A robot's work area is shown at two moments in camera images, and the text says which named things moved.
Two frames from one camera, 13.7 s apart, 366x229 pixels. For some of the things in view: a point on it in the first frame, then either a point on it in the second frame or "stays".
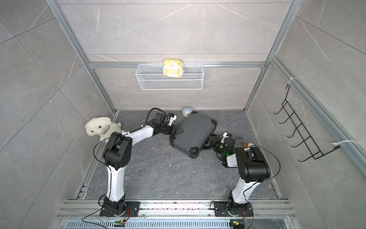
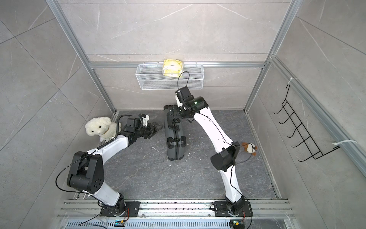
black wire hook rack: [315, 151] stays
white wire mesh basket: [151, 77] stays
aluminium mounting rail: [263, 209] stays
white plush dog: [102, 126] stays
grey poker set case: [197, 129] -> [176, 139]
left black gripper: [176, 132] -> [153, 130]
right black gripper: [215, 143] -> [187, 118]
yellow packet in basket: [172, 67] stays
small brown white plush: [247, 146] stays
